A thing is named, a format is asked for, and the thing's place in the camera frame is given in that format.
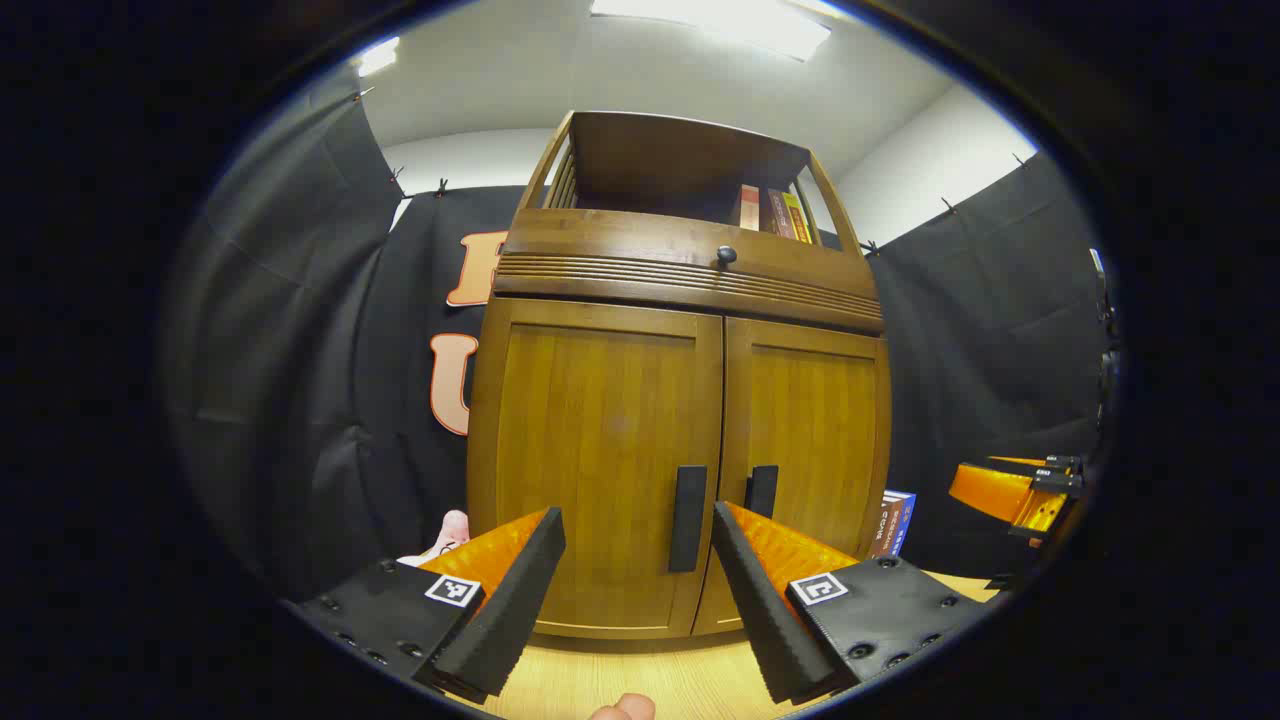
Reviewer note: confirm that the yellow book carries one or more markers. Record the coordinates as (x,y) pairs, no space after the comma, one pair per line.
(798,218)

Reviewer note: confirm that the wooden shoe cabinet door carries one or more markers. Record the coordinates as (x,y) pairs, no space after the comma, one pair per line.
(590,430)
(820,420)

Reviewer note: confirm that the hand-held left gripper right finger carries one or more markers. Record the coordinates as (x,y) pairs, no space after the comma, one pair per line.
(760,620)

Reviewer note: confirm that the blue thick book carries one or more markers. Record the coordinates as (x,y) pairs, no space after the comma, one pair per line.
(904,520)

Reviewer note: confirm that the red book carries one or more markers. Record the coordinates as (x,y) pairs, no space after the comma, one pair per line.
(749,207)

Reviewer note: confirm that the large ceiling light panel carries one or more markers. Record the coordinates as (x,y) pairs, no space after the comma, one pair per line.
(730,22)

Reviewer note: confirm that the reddish brown thick book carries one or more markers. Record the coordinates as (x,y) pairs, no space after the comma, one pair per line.
(881,528)

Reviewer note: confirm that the wooden ribbed drawer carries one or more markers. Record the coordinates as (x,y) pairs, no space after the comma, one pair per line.
(620,250)

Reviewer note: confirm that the pink and white toy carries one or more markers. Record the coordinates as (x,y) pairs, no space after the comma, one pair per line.
(448,532)

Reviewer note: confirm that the wooden double-door shoe cabinet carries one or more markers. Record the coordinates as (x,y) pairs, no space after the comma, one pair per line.
(600,420)

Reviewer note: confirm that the black backdrop cloth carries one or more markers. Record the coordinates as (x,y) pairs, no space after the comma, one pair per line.
(300,350)

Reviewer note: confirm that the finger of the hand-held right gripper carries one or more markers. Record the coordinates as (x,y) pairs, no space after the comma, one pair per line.
(990,490)

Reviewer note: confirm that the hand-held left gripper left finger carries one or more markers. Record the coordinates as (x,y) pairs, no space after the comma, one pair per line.
(510,610)

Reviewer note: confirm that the small ceiling light panel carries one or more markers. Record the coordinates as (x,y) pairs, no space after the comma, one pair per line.
(378,57)

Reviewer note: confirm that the black drawer knob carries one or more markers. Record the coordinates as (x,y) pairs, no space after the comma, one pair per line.
(726,256)

